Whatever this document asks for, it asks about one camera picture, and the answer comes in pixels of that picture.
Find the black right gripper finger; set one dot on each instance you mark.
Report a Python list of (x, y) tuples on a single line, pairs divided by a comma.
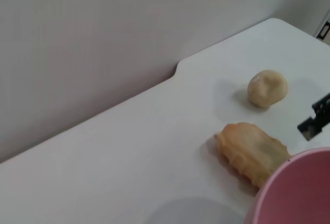
[(310, 128), (322, 106)]

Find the pink plastic bowl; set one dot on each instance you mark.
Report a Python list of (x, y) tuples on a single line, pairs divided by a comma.
[(299, 190)]

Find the orange striped bread roll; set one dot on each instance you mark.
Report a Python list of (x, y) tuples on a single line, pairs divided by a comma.
[(247, 151)]

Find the beige round bread bun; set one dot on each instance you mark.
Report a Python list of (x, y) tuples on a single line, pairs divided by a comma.
[(266, 88)]

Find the black door latch plate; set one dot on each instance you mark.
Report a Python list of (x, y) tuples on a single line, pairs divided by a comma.
[(325, 31)]

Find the grey metal door frame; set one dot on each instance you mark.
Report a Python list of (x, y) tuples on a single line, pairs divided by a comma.
[(325, 25)]

